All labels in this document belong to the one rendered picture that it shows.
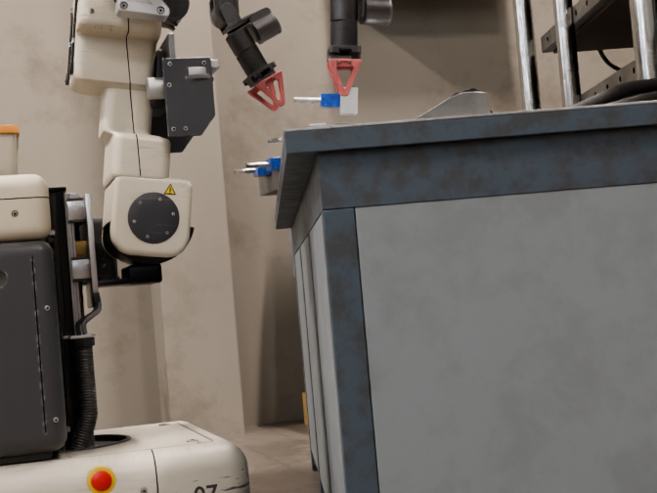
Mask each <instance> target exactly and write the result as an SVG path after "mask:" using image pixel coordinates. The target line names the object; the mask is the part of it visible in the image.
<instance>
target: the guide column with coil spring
mask: <svg viewBox="0 0 657 493"><path fill-rule="evenodd" d="M552 4H553V13H554V24H555V35H556V45H557V56H558V65H559V76H560V86H561V97H562V108H568V107H571V106H573V105H575V104H577V103H579V102H581V95H582V93H581V83H580V73H579V63H578V52H577V42H576V31H575V25H574V24H573V13H572V7H573V1H572V0H552Z"/></svg>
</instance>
